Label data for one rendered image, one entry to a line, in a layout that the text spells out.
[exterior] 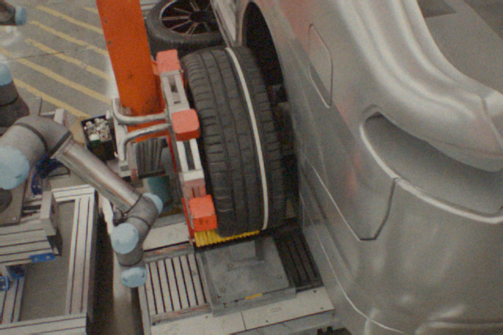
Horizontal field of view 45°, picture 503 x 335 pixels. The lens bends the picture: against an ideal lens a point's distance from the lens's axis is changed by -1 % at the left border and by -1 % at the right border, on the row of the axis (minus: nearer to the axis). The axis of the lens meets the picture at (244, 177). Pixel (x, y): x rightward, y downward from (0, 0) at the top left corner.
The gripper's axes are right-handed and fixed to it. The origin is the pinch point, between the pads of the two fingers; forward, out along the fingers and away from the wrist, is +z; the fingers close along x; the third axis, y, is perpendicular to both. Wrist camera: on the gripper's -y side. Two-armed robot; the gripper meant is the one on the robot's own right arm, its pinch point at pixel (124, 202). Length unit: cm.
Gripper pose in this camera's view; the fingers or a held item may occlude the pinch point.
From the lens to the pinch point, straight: 205.9
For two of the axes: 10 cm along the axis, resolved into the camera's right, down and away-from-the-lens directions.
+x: -9.7, 2.0, -1.3
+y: -0.6, -7.2, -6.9
